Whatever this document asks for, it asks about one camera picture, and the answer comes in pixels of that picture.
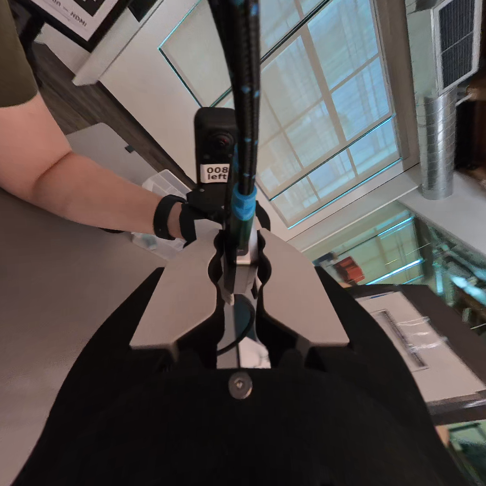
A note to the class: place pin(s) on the person's left forearm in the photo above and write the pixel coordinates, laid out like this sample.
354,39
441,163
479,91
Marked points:
114,197

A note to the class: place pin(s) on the black display board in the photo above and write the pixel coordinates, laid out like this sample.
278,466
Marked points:
425,300

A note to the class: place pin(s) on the clear plastic organizer box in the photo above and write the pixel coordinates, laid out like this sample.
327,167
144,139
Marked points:
163,182

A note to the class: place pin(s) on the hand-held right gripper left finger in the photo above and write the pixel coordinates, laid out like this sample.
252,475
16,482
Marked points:
178,300

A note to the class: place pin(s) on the white vent grille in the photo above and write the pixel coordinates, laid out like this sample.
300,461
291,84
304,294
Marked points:
457,45

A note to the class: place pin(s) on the olive shirt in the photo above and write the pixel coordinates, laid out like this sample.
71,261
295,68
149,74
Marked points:
15,57

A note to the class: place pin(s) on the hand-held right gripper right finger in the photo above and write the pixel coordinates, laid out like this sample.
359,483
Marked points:
303,300

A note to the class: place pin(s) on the person's left hand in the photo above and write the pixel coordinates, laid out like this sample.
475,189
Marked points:
175,224

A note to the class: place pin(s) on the black wrist watch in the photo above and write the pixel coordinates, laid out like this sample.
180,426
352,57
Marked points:
161,218

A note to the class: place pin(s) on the large grid window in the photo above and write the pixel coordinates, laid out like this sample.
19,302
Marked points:
341,76

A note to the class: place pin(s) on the grey spiral duct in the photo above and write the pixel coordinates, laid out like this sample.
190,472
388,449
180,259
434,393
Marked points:
436,152

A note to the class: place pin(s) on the printed instruction sheet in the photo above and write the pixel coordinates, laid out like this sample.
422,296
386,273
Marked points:
436,360

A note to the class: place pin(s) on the black framed wall poster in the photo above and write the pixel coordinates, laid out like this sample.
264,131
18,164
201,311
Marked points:
72,17

